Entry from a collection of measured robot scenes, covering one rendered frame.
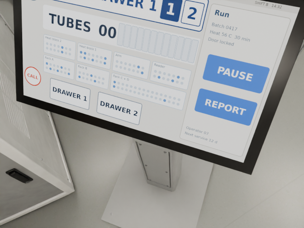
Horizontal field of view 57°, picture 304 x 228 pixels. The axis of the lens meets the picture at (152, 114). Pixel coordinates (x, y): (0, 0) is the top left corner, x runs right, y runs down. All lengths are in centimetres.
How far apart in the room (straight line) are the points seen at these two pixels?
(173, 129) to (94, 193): 108
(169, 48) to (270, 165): 123
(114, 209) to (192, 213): 39
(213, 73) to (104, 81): 21
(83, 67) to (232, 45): 28
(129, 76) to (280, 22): 26
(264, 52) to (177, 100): 16
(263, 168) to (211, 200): 33
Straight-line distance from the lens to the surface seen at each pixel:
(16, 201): 144
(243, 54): 48
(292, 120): 179
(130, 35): 51
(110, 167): 158
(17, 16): 64
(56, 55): 59
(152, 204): 147
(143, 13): 50
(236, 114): 50
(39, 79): 63
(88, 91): 57
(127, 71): 52
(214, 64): 48
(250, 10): 47
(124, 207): 148
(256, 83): 49
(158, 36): 49
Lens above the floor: 148
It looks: 62 degrees down
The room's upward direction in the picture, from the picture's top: 8 degrees counter-clockwise
